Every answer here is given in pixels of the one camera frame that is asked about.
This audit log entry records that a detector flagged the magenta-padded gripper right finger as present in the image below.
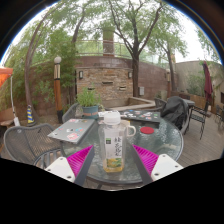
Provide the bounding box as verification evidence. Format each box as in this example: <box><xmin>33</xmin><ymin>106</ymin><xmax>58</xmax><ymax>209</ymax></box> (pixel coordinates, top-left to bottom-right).
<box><xmin>130</xmin><ymin>143</ymin><xmax>185</xmax><ymax>186</ymax></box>

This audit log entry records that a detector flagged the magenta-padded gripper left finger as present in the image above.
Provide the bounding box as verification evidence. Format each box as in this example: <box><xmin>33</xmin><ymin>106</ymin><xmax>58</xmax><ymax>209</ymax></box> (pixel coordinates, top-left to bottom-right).
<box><xmin>44</xmin><ymin>145</ymin><xmax>96</xmax><ymax>187</ymax></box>

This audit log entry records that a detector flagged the clear white-capped drink bottle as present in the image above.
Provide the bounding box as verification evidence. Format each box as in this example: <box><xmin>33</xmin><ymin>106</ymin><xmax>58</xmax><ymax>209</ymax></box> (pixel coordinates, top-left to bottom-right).
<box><xmin>97</xmin><ymin>110</ymin><xmax>127</xmax><ymax>174</ymax></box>

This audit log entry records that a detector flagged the silver laptop with stickers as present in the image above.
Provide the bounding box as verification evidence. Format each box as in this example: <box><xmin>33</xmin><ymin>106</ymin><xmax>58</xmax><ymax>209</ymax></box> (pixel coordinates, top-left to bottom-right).
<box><xmin>47</xmin><ymin>118</ymin><xmax>98</xmax><ymax>145</ymax></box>

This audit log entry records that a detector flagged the black laptop with stickers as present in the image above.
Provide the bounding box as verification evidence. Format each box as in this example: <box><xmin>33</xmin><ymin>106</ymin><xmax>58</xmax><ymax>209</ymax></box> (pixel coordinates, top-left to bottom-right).
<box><xmin>119</xmin><ymin>109</ymin><xmax>162</xmax><ymax>124</ymax></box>

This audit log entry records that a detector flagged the white paper sheet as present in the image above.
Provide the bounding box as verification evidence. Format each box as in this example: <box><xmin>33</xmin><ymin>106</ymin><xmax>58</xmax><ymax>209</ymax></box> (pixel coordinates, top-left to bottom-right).
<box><xmin>97</xmin><ymin>109</ymin><xmax>111</xmax><ymax>118</ymax></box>

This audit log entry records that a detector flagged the black jacket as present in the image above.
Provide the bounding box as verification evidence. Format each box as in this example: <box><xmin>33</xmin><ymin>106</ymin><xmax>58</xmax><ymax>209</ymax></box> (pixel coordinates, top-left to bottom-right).
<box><xmin>160</xmin><ymin>95</ymin><xmax>190</xmax><ymax>131</ymax></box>

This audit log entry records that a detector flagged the green plant in teal pot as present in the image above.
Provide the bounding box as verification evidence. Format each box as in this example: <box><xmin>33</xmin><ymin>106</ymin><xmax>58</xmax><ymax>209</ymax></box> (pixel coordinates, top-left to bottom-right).
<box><xmin>75</xmin><ymin>87</ymin><xmax>101</xmax><ymax>120</ymax></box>

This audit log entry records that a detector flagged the blue yellow striped cone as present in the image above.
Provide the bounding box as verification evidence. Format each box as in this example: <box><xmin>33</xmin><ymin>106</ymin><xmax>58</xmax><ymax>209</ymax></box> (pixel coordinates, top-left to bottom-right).
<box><xmin>25</xmin><ymin>104</ymin><xmax>36</xmax><ymax>127</ymax></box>

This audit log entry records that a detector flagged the dark patio chair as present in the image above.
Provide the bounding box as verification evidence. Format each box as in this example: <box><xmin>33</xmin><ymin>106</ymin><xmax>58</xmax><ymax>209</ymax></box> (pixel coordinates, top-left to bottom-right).
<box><xmin>189</xmin><ymin>104</ymin><xmax>213</xmax><ymax>140</ymax></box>

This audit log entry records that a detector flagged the maroon closed umbrella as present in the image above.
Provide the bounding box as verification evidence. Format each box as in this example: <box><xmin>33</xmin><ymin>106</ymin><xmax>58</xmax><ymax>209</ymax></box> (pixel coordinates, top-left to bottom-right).
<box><xmin>202</xmin><ymin>60</ymin><xmax>214</xmax><ymax>105</ymax></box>

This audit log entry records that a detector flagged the orange canopy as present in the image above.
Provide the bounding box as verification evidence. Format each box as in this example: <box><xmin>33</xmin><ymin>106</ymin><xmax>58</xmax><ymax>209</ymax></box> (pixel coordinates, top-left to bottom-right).
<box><xmin>0</xmin><ymin>66</ymin><xmax>14</xmax><ymax>88</ymax></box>

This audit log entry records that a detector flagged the wooden globe lamp post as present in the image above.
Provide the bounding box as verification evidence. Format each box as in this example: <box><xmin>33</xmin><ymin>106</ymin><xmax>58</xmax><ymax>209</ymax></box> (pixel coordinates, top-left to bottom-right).
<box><xmin>53</xmin><ymin>55</ymin><xmax>64</xmax><ymax>124</ymax></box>

